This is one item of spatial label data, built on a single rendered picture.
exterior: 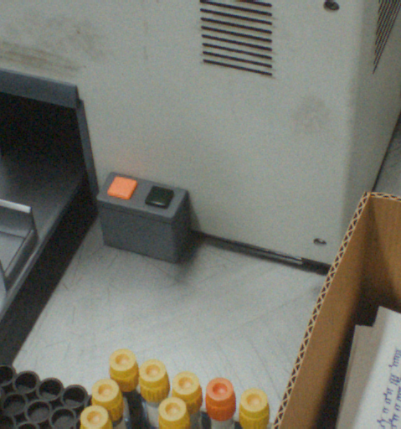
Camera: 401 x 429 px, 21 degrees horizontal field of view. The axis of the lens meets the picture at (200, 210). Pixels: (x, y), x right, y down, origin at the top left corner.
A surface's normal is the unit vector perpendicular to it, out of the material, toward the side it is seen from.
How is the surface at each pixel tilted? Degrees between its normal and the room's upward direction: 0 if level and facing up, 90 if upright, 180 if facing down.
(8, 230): 90
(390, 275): 89
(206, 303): 0
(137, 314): 0
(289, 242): 90
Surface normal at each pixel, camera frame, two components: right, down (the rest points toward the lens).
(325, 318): 0.92, 0.17
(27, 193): -0.05, -0.67
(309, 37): -0.35, 0.71
